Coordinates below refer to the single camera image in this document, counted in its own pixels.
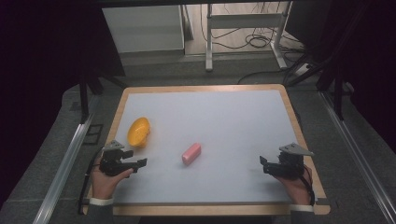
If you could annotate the white cabinet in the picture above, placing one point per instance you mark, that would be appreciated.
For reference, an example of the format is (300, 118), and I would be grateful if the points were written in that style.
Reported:
(144, 29)

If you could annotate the person's left hand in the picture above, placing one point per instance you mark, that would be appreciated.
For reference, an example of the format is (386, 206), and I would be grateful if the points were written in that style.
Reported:
(105, 183)

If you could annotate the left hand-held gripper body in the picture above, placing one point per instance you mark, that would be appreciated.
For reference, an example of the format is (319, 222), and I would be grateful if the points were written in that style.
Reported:
(109, 161)

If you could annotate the person's right hand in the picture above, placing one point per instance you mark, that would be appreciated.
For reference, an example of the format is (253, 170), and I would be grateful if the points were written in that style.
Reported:
(296, 188)

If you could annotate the yellow-orange fruit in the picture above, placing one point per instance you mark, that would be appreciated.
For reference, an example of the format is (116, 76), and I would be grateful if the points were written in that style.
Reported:
(138, 131)

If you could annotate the white metal desk frame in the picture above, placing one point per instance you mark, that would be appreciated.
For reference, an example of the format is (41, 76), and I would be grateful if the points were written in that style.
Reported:
(246, 21)

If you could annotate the pink rectangular block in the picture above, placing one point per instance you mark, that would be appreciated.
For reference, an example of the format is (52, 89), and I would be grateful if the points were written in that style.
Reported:
(191, 153)

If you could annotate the white power strip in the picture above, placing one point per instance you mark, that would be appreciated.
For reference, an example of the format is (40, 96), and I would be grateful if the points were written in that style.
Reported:
(302, 70)

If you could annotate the aluminium rail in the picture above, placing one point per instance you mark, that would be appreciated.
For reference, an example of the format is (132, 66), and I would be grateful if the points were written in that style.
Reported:
(63, 169)
(358, 155)

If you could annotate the black stand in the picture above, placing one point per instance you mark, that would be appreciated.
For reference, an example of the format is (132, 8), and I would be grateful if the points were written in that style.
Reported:
(337, 90)
(85, 93)

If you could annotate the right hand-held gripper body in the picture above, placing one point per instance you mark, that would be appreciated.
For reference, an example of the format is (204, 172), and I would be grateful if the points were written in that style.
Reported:
(288, 161)

